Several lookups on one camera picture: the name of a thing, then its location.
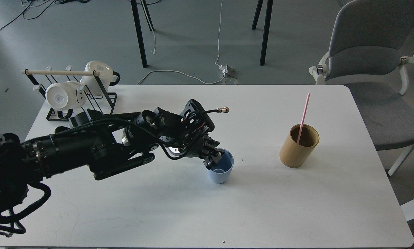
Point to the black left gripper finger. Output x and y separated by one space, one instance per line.
210 143
212 158

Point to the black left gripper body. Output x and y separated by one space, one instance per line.
179 135

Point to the blue plastic cup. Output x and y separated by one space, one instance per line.
221 172

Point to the pink chopstick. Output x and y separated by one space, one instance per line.
303 117

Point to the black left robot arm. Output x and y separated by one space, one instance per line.
109 144

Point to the white power plug adapter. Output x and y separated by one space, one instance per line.
227 71

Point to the bamboo cylindrical holder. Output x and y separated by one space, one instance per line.
298 146

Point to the white mug lower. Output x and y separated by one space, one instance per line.
65 96

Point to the black table leg left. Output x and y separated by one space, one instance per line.
138 28

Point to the black table leg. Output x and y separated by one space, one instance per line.
138 28
267 22

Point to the black table leg right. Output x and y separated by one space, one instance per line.
267 22

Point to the wooden rack dowel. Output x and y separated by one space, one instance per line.
47 72

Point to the grey office chair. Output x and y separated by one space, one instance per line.
366 40

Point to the black wire mug rack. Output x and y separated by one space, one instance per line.
95 88

